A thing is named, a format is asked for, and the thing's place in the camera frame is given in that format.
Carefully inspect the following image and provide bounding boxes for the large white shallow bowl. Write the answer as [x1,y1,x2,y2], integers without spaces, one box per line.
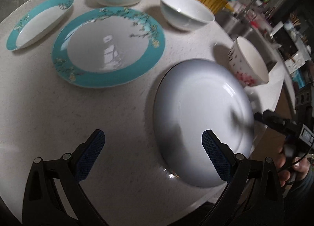
[153,59,254,188]

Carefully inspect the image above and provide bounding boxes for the large teal rimmed plate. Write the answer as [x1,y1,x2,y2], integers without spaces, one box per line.
[52,7,165,89]

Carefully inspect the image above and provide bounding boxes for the right hand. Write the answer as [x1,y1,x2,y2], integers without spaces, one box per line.
[274,146,310,187]

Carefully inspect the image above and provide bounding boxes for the floral patterned cup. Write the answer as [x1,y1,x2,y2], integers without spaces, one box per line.
[228,36,269,87]

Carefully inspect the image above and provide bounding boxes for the white deep bowl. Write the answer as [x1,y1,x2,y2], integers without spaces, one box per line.
[160,0,215,32]

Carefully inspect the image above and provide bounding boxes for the small teal rimmed plate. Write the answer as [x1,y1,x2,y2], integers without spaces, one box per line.
[6,0,75,51]

